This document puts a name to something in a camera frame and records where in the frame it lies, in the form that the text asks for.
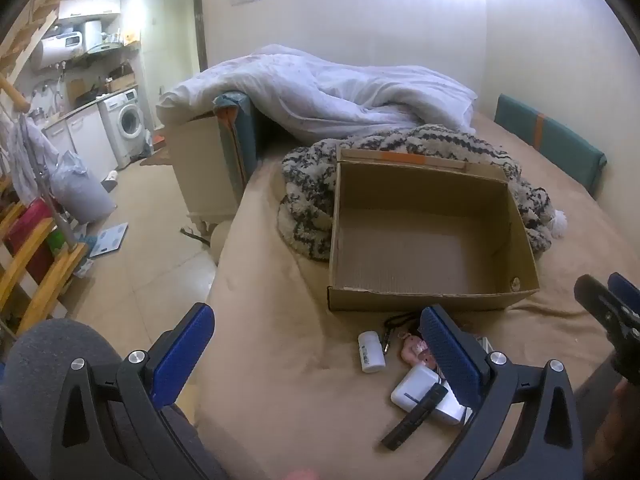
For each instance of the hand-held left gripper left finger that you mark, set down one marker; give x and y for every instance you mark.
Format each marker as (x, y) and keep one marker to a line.
(182, 355)

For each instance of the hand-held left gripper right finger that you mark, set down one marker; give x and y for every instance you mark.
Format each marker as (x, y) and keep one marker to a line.
(450, 355)

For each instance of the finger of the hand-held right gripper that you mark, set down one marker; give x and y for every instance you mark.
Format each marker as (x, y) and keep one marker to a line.
(626, 294)
(602, 307)

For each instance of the small dark metal-tipped stick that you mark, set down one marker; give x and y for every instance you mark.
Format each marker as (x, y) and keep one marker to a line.
(388, 342)

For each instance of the white red-label pill bottle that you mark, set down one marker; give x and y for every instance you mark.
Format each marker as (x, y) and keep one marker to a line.
(371, 352)

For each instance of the bathroom scale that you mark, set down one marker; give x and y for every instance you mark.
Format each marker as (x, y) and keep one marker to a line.
(109, 240)

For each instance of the wooden stair railing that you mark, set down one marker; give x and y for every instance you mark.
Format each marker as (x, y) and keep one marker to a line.
(45, 270)

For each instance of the teal cushion with orange stripe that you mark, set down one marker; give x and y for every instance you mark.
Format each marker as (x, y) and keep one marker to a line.
(242, 130)
(550, 135)

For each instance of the large beige carton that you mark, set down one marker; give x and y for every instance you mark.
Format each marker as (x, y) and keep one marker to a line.
(205, 170)

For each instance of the stuffed pale plastic bag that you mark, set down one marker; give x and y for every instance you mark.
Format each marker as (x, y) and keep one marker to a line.
(82, 190)

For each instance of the red bag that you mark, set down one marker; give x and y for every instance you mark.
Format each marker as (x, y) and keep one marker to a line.
(30, 235)

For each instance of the black and cream fleece blanket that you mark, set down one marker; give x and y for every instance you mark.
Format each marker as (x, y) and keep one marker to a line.
(310, 190)

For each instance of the white washing machine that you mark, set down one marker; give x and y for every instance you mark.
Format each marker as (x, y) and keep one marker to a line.
(125, 122)

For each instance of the white kitchen cabinet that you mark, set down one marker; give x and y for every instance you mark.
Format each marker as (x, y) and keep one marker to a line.
(80, 135)

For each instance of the hanging grey cloth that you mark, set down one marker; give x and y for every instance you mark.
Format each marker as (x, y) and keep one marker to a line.
(30, 160)

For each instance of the small cardboard box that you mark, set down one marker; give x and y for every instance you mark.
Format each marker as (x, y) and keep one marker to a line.
(122, 81)

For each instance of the white duvet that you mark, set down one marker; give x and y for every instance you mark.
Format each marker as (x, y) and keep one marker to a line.
(320, 85)

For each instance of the brown door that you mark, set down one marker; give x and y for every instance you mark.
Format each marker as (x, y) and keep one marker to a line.
(200, 35)

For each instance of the white water heater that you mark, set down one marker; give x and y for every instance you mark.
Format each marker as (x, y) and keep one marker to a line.
(55, 50)

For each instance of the white cooking pot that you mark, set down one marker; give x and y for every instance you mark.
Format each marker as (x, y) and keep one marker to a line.
(91, 35)

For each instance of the white wall cabinet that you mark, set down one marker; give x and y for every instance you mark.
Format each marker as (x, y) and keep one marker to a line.
(90, 8)

